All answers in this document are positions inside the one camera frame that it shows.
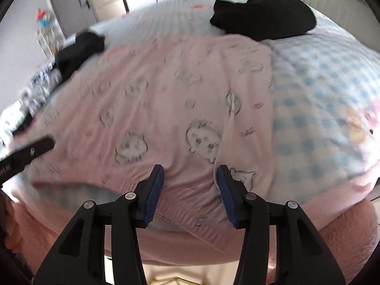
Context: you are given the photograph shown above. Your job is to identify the silver patterned garment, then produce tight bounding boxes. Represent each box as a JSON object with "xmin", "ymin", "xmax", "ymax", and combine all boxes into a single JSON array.
[{"xmin": 0, "ymin": 65, "xmax": 64, "ymax": 146}]

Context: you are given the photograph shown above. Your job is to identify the pink printed pajama pants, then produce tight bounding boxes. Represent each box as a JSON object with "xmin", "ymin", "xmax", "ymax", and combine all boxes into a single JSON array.
[{"xmin": 30, "ymin": 34, "xmax": 276, "ymax": 244}]

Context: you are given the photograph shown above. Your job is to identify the blue checked cartoon blanket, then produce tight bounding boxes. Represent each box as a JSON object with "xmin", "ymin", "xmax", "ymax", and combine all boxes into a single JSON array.
[{"xmin": 0, "ymin": 0, "xmax": 380, "ymax": 214}]

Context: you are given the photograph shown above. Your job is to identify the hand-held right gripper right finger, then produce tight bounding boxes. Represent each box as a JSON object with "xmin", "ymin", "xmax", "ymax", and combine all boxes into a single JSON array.
[{"xmin": 217, "ymin": 164, "xmax": 346, "ymax": 285}]

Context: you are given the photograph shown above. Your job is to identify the pink fleece blanket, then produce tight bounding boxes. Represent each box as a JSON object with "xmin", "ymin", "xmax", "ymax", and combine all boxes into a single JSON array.
[{"xmin": 0, "ymin": 178, "xmax": 380, "ymax": 285}]

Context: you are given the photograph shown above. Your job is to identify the folded black garment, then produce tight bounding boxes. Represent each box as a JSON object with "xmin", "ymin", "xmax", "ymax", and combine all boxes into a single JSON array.
[{"xmin": 209, "ymin": 0, "xmax": 317, "ymax": 42}]

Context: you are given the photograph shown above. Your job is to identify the black garment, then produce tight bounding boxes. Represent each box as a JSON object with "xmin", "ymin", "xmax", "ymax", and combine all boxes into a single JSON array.
[
  {"xmin": 55, "ymin": 31, "xmax": 106, "ymax": 81},
  {"xmin": 209, "ymin": 0, "xmax": 317, "ymax": 42}
]

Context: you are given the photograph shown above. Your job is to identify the small toy shelf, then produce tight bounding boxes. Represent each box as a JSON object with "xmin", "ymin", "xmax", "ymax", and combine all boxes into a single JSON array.
[{"xmin": 36, "ymin": 27, "xmax": 64, "ymax": 57}]

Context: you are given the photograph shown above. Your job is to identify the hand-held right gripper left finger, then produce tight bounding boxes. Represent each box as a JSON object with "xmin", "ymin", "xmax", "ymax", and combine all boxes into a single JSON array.
[{"xmin": 33, "ymin": 164, "xmax": 165, "ymax": 285}]

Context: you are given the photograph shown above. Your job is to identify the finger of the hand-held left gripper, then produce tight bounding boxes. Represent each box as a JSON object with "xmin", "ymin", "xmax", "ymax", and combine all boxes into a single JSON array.
[{"xmin": 0, "ymin": 135, "xmax": 56, "ymax": 186}]

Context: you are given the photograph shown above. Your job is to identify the red blue wall plush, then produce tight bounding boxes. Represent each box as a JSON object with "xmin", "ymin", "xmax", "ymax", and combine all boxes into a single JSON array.
[{"xmin": 36, "ymin": 7, "xmax": 52, "ymax": 27}]

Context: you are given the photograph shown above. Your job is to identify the grey door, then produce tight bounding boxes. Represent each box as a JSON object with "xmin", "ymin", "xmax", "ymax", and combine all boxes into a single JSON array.
[{"xmin": 47, "ymin": 0, "xmax": 98, "ymax": 40}]

